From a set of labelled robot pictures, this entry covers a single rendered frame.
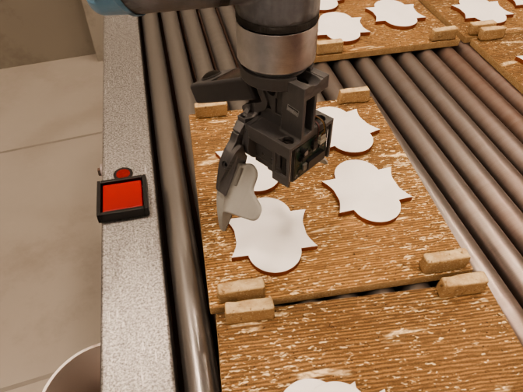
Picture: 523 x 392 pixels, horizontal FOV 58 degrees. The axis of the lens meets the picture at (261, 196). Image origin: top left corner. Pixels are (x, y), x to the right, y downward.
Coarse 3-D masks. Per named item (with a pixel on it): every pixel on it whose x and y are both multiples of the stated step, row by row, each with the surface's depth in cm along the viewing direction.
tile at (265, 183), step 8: (216, 152) 78; (248, 160) 76; (256, 160) 76; (256, 168) 75; (264, 168) 75; (264, 176) 74; (256, 184) 72; (264, 184) 72; (272, 184) 72; (256, 192) 72; (264, 192) 72
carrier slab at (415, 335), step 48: (432, 288) 60; (240, 336) 56; (288, 336) 56; (336, 336) 56; (384, 336) 56; (432, 336) 56; (480, 336) 56; (240, 384) 52; (288, 384) 52; (384, 384) 52; (432, 384) 52; (480, 384) 52
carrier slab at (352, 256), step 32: (192, 128) 84; (224, 128) 84; (384, 128) 84; (384, 160) 78; (288, 192) 72; (320, 192) 72; (416, 192) 72; (320, 224) 68; (352, 224) 68; (416, 224) 68; (224, 256) 64; (320, 256) 64; (352, 256) 64; (384, 256) 64; (416, 256) 64; (288, 288) 60; (320, 288) 60; (352, 288) 61; (384, 288) 62
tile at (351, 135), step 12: (324, 108) 86; (336, 108) 86; (336, 120) 84; (348, 120) 84; (360, 120) 84; (336, 132) 81; (348, 132) 81; (360, 132) 81; (372, 132) 82; (336, 144) 79; (348, 144) 79; (360, 144) 79; (372, 144) 79
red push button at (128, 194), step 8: (112, 184) 75; (120, 184) 75; (128, 184) 75; (136, 184) 75; (104, 192) 73; (112, 192) 73; (120, 192) 73; (128, 192) 73; (136, 192) 73; (104, 200) 72; (112, 200) 72; (120, 200) 72; (128, 200) 72; (136, 200) 72; (104, 208) 71; (112, 208) 71; (120, 208) 71
